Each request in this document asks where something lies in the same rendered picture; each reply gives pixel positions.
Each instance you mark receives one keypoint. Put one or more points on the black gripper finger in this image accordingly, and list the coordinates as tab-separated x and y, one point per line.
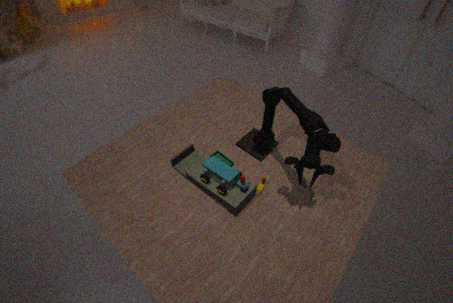
316	174
300	174

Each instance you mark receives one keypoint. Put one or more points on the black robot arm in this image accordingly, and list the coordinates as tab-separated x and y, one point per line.
309	121

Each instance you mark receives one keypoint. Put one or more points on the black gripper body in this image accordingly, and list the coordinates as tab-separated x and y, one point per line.
297	163

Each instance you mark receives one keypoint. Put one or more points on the green tray floor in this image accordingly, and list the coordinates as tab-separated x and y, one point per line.
222	158

